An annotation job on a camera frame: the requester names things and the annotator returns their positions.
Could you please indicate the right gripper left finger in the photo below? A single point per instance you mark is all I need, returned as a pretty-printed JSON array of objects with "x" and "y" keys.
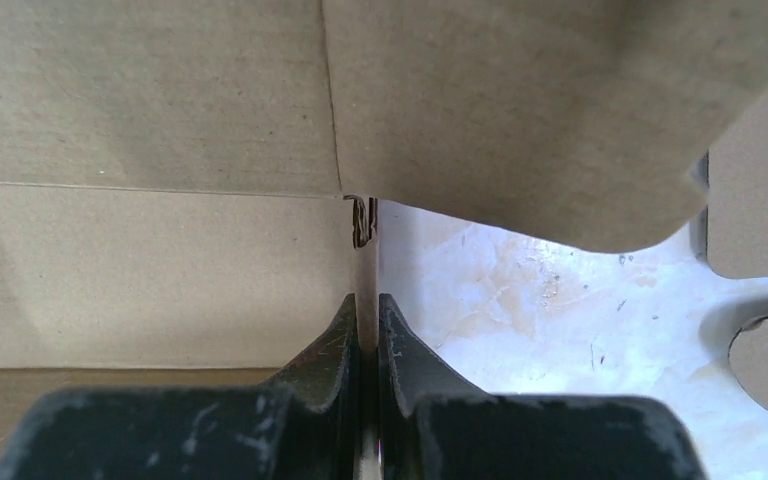
[{"x": 300, "y": 423}]

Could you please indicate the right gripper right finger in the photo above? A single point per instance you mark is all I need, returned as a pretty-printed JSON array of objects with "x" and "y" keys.
[{"x": 435, "y": 424}]

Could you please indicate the brown cardboard box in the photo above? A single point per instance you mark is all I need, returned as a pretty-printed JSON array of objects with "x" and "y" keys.
[{"x": 190, "y": 189}]

